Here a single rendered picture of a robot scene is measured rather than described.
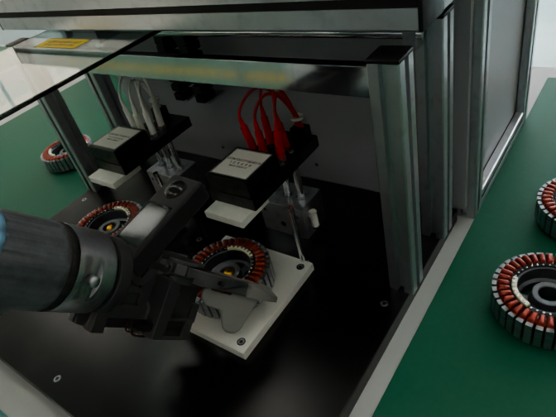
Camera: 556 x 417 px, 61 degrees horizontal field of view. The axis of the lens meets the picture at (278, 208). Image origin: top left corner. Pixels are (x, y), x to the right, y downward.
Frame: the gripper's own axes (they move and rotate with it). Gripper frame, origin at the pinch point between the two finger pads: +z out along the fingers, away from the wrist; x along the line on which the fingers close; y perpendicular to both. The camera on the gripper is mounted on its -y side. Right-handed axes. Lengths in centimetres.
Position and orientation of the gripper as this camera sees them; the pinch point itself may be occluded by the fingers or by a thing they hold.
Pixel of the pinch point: (231, 275)
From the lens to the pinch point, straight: 60.9
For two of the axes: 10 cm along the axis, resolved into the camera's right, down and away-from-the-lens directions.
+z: 5.1, 2.3, 8.3
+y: -3.0, 9.5, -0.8
